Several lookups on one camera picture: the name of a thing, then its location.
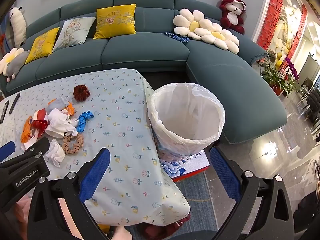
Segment white long plush toy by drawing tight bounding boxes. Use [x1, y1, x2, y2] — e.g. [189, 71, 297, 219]
[9, 6, 27, 48]

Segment wide red wall panel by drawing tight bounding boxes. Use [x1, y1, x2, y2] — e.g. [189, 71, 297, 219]
[256, 0, 285, 50]

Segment blue beaded scrunchie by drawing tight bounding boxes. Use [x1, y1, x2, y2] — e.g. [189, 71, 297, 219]
[164, 31, 190, 43]

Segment pink cloth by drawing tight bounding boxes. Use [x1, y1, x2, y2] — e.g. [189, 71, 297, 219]
[14, 196, 84, 233]

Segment small yellow embroidered pillow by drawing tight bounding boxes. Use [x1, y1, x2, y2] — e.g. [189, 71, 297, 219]
[25, 27, 60, 64]

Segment pale floral pillow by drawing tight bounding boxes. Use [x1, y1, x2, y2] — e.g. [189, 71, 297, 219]
[52, 16, 96, 51]

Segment large yellow embroidered pillow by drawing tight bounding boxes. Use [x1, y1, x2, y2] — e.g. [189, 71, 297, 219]
[93, 4, 137, 40]

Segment dark dining chairs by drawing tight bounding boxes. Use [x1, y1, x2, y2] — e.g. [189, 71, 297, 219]
[297, 77, 320, 130]

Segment small white crumpled tissue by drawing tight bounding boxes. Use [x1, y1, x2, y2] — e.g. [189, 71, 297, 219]
[46, 139, 66, 167]

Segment floral print tablecloth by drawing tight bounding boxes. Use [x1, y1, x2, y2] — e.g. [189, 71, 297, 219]
[0, 68, 191, 227]

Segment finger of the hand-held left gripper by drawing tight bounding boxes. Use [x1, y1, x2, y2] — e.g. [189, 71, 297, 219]
[0, 137, 50, 180]
[0, 141, 16, 162]

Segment dark standing screen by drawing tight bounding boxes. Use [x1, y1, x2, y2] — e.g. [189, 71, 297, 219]
[299, 55, 320, 85]

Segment teal sectional sofa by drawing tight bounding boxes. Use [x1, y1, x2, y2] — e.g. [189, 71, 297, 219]
[0, 0, 288, 144]

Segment white daisy flower cushion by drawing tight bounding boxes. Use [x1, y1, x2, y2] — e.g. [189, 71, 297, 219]
[0, 47, 18, 75]
[173, 8, 213, 41]
[194, 19, 240, 54]

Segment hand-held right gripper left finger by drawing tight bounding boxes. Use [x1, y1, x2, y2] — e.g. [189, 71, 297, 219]
[27, 147, 112, 240]

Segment narrow red wall panel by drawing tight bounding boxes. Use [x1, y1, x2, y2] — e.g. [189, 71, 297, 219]
[286, 4, 308, 60]

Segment red and white box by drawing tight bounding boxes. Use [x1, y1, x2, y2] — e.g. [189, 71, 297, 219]
[172, 150, 210, 183]

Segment brown scrunchie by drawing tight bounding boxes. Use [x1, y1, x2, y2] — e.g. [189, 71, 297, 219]
[62, 134, 85, 155]

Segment black remote control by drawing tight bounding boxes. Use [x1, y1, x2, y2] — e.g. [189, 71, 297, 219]
[9, 93, 21, 114]
[0, 100, 10, 124]

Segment purple orchid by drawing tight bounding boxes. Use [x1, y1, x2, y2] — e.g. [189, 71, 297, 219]
[284, 56, 300, 80]

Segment grey blue cloth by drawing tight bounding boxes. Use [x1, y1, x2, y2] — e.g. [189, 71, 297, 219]
[45, 98, 68, 113]

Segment white crumpled cloth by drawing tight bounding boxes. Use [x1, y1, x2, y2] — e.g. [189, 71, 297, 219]
[45, 108, 78, 138]

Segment orange cloth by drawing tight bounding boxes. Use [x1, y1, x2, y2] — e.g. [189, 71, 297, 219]
[20, 116, 40, 144]

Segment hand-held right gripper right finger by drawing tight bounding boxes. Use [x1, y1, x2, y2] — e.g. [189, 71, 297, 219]
[209, 146, 296, 240]

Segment grey plush toy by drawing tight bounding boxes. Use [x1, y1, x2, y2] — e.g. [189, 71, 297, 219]
[5, 50, 30, 82]

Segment red teddy bear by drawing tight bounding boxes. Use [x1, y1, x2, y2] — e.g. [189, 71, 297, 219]
[219, 0, 247, 35]

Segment green potted plant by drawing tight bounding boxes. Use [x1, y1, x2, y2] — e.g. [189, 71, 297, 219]
[260, 55, 300, 98]

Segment maroon scrunchie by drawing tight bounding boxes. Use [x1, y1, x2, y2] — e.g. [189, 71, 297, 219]
[73, 85, 90, 102]

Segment trash bin with white liner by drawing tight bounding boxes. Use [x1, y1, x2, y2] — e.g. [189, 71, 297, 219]
[148, 82, 225, 178]

